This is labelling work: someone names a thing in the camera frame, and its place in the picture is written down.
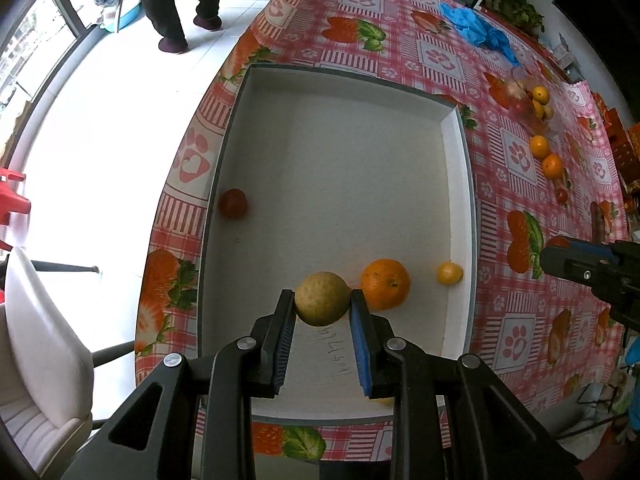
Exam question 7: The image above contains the dark brown long bar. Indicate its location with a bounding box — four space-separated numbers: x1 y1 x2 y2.
590 201 608 243

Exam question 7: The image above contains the white chair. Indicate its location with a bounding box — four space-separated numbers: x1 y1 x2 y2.
0 247 136 466

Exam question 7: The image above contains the brown-green kiwi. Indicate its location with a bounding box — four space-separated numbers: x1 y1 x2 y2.
294 271 352 327

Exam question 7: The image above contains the light blue plastic bin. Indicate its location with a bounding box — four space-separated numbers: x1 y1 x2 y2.
115 0 146 33

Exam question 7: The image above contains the clear plastic bag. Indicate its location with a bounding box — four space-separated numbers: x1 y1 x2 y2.
502 72 563 133

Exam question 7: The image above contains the blue plastic bag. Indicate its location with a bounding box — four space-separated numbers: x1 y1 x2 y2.
622 335 640 431

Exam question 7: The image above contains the red checked fruit-print tablecloth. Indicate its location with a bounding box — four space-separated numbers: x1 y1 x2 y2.
134 0 631 463

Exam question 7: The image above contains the red plastic stool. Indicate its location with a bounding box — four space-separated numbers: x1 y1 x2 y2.
0 167 32 253

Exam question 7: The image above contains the white foam tray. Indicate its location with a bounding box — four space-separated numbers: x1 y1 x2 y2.
197 62 478 423

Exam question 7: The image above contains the orange cardboard box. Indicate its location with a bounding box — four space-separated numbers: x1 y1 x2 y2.
592 92 640 181

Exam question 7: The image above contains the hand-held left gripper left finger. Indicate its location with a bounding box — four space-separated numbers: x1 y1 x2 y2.
62 289 297 480

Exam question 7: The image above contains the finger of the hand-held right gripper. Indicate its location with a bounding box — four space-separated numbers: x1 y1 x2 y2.
565 239 618 263
540 245 621 288

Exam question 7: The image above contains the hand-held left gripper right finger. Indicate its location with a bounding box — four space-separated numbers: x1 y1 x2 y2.
349 289 583 480

